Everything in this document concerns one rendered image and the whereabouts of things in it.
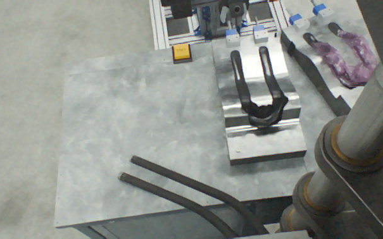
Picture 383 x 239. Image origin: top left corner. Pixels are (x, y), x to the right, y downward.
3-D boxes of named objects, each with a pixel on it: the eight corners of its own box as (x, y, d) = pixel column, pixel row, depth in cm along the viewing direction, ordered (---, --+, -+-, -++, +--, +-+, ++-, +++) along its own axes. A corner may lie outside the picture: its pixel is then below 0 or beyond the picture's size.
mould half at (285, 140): (212, 55, 159) (211, 33, 147) (274, 45, 159) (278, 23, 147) (230, 165, 136) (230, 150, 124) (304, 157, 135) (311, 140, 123)
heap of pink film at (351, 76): (304, 45, 150) (308, 31, 143) (346, 28, 152) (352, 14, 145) (344, 96, 138) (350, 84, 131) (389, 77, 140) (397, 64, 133)
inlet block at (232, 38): (222, 26, 158) (222, 17, 153) (234, 24, 158) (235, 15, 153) (227, 52, 152) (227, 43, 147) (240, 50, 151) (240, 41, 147)
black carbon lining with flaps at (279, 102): (228, 54, 150) (228, 38, 142) (269, 48, 150) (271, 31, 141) (243, 132, 134) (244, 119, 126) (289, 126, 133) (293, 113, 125)
